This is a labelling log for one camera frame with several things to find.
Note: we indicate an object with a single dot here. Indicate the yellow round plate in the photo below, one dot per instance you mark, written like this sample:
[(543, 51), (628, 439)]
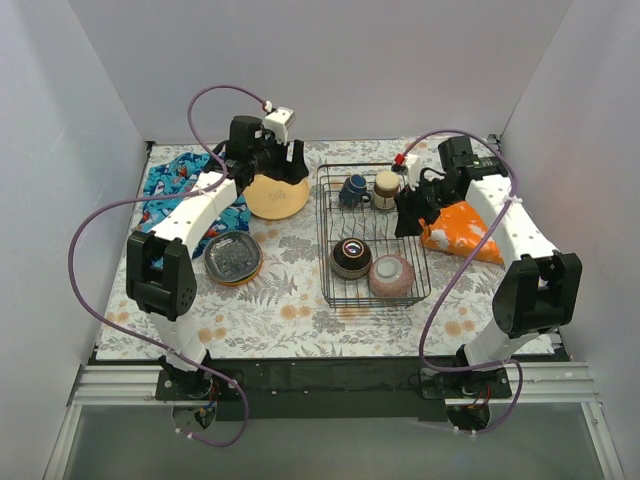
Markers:
[(276, 200)]

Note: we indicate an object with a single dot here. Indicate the beige brown ceramic cup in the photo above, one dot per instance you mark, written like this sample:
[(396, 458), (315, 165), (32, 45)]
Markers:
[(386, 186)]

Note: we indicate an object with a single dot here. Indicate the floral patterned table mat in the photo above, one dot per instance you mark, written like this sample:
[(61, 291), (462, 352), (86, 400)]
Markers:
[(282, 313)]

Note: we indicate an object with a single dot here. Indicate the aluminium frame rail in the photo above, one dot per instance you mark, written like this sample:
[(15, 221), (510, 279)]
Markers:
[(560, 382)]

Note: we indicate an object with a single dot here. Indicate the orange white folded cloth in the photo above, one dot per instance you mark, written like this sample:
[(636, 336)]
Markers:
[(457, 230)]

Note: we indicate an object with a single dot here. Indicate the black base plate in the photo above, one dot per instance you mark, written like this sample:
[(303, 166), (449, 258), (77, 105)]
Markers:
[(369, 387)]

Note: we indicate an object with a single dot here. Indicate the black wire dish rack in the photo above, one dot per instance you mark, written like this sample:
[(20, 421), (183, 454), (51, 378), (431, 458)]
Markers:
[(370, 224)]

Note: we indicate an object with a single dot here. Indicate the dark blue mug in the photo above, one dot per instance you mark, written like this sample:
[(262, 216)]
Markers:
[(354, 192)]

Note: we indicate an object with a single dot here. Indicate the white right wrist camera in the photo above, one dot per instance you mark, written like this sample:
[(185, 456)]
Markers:
[(410, 166)]

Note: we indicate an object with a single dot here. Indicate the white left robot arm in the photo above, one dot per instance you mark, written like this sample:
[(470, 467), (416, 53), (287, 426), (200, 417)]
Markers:
[(159, 272)]

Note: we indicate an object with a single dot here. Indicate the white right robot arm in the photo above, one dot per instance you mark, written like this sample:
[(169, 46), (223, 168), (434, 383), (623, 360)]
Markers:
[(539, 289)]

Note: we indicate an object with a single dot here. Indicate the dark brown patterned bowl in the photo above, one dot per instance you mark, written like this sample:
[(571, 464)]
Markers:
[(351, 258)]

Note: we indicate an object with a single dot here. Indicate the pink patterned bowl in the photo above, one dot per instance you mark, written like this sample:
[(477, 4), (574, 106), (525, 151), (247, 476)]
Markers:
[(391, 276)]

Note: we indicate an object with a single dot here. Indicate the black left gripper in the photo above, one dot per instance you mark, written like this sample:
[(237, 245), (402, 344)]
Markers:
[(282, 161)]

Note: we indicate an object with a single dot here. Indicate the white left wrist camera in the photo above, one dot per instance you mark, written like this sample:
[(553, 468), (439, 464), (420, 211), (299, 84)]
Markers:
[(277, 123)]

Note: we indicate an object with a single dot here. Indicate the blue shark print cloth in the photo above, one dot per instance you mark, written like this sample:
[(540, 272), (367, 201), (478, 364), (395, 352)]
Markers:
[(179, 176)]

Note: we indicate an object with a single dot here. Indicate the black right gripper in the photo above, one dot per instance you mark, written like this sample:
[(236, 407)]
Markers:
[(413, 203)]

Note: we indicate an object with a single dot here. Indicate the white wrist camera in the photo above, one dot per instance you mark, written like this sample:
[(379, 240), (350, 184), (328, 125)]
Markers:
[(410, 166), (277, 123)]

